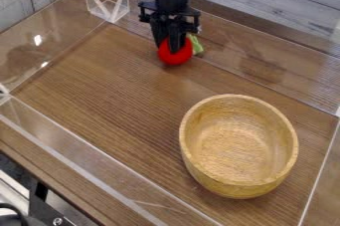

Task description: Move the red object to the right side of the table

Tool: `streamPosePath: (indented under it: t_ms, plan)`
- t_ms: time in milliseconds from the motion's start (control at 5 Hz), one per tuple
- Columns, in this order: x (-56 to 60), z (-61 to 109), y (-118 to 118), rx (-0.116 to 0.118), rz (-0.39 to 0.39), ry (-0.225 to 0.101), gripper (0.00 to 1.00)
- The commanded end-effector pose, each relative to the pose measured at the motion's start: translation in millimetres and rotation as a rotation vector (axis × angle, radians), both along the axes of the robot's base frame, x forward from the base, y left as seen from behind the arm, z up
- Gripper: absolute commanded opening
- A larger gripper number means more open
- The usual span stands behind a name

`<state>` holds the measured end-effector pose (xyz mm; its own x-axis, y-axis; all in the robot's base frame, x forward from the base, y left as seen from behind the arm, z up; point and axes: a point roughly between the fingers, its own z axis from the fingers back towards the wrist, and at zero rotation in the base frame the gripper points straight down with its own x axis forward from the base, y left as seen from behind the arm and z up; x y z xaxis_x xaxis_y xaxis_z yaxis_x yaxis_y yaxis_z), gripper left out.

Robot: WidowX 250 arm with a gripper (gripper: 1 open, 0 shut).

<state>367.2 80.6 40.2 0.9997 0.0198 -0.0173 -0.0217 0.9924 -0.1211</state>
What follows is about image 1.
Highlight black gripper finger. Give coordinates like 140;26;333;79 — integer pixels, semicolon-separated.
169;21;185;54
151;20;169;46

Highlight oval wooden bowl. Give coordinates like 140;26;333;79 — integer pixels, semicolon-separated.
179;94;299;199

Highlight black cable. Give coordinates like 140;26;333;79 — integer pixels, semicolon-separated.
0;202;32;226

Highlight black table leg clamp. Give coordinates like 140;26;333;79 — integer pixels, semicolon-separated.
27;179;91;226

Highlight clear acrylic corner bracket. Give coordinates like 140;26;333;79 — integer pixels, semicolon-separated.
85;0;131;24

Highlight clear acrylic tray wall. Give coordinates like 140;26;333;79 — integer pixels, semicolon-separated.
0;0;340;226

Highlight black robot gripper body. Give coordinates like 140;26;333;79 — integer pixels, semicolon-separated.
139;0;200;34

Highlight red plush strawberry toy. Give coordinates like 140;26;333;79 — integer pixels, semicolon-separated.
159;35;204;66

